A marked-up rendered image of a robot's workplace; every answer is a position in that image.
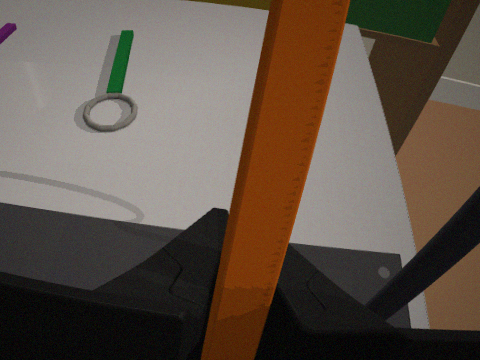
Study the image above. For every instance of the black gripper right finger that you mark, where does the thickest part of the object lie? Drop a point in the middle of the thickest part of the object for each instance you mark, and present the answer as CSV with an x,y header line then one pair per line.
x,y
310,318

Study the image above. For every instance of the grey loop with purple handle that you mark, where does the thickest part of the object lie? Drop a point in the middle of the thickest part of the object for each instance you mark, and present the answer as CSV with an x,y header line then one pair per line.
x,y
7,30

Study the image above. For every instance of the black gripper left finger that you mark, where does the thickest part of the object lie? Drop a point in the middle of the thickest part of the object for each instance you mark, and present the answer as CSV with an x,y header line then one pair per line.
x,y
158,310

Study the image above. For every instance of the orange bar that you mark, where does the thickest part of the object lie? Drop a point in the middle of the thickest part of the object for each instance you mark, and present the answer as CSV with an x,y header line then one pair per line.
x,y
300,45

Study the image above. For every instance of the grey loop with green handle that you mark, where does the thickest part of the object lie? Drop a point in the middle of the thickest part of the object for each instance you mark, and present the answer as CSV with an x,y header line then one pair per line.
x,y
115,86

